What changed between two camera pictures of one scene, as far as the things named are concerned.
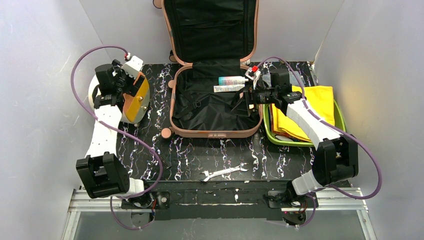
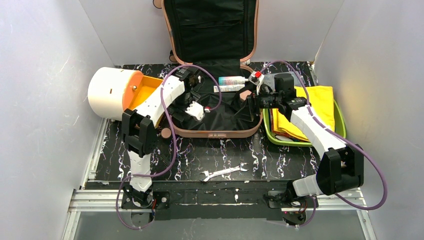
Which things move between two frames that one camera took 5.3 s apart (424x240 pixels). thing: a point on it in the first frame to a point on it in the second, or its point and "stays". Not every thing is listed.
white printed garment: x=282 y=138 stays
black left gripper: x=133 y=88 to x=187 y=98
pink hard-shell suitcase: x=210 y=38 stays
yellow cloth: x=319 y=99 stays
